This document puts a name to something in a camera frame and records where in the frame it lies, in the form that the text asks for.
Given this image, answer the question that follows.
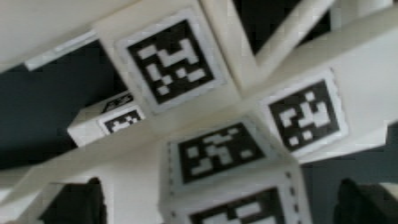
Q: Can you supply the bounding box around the white chair back frame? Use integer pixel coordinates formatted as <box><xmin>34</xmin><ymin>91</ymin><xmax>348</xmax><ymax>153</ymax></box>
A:
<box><xmin>0</xmin><ymin>0</ymin><xmax>398</xmax><ymax>224</ymax></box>

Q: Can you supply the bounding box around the white chair nut peg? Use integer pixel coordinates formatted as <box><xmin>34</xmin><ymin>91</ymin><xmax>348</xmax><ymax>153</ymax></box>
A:
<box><xmin>68</xmin><ymin>91</ymin><xmax>146</xmax><ymax>147</ymax></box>

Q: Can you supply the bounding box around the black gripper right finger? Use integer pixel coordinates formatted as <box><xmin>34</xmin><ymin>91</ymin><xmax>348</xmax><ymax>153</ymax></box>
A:
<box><xmin>334</xmin><ymin>179</ymin><xmax>398</xmax><ymax>224</ymax></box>

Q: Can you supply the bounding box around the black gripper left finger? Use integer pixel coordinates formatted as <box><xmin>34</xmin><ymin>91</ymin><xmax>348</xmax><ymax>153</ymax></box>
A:
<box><xmin>39</xmin><ymin>178</ymin><xmax>107</xmax><ymax>224</ymax></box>

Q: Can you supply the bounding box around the white chair leg with tag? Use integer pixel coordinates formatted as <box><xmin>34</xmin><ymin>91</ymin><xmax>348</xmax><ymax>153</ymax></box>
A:
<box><xmin>158</xmin><ymin>116</ymin><xmax>313</xmax><ymax>224</ymax></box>

